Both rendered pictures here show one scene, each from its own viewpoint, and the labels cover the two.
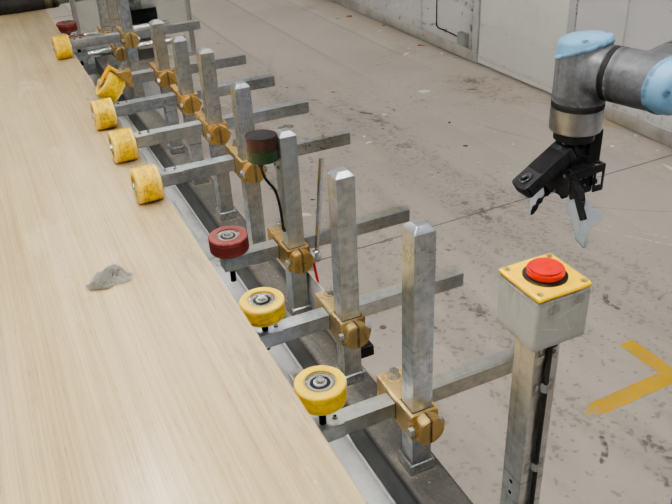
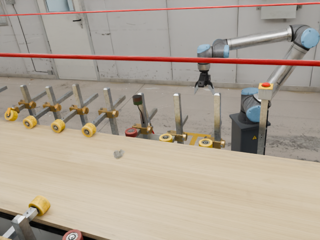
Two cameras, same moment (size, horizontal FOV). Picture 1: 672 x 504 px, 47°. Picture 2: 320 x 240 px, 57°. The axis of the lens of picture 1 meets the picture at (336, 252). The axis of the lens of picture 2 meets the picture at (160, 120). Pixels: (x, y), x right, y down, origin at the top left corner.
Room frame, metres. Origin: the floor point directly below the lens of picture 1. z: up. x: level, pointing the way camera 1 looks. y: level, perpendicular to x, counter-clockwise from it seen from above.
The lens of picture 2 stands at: (0.01, 1.16, 1.89)
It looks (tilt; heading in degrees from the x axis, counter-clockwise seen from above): 29 degrees down; 318
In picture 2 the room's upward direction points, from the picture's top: 7 degrees counter-clockwise
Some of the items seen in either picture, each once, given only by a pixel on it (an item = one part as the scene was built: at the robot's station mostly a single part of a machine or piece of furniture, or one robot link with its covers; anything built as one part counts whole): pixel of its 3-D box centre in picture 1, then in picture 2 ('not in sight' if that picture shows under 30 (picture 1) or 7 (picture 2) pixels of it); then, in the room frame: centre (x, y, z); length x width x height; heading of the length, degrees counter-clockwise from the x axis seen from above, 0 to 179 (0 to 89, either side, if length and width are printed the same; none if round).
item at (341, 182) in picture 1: (346, 291); (179, 126); (1.15, -0.01, 0.90); 0.03 x 0.03 x 0.48; 24
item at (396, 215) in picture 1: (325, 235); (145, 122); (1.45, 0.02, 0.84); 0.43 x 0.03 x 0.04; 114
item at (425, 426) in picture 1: (409, 406); (214, 142); (0.94, -0.11, 0.81); 0.13 x 0.06 x 0.05; 24
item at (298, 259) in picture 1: (289, 249); (142, 129); (1.40, 0.10, 0.85); 0.13 x 0.06 x 0.05; 24
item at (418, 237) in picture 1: (417, 360); (217, 128); (0.92, -0.12, 0.92); 0.03 x 0.03 x 0.48; 24
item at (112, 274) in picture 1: (107, 273); (117, 152); (1.23, 0.43, 0.91); 0.09 x 0.07 x 0.02; 126
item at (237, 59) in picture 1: (189, 68); (33, 99); (2.37, 0.43, 0.95); 0.36 x 0.03 x 0.03; 114
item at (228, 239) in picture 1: (230, 256); (132, 137); (1.37, 0.22, 0.85); 0.08 x 0.08 x 0.11
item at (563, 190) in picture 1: (573, 161); (204, 76); (1.27, -0.44, 1.08); 0.09 x 0.08 x 0.12; 115
